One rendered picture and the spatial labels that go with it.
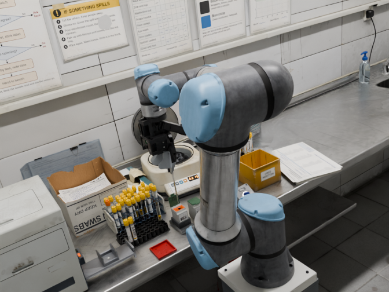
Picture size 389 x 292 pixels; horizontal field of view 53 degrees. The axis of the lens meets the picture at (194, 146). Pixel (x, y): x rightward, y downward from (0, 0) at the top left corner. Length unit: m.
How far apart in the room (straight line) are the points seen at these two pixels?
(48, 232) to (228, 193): 0.53
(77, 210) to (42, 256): 0.35
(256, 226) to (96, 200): 0.69
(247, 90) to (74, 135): 1.17
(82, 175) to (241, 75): 1.16
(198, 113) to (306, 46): 1.82
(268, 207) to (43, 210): 0.60
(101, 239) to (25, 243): 0.40
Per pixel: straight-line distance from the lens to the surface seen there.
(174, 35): 1.87
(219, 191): 0.83
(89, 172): 1.75
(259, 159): 1.69
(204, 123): 0.67
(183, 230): 1.39
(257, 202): 1.04
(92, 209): 1.50
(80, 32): 1.70
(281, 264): 1.11
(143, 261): 1.32
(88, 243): 1.48
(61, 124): 1.73
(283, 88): 0.73
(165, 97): 1.05
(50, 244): 1.17
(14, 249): 1.15
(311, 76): 2.53
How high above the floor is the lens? 1.70
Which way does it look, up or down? 24 degrees down
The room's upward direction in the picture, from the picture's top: 9 degrees counter-clockwise
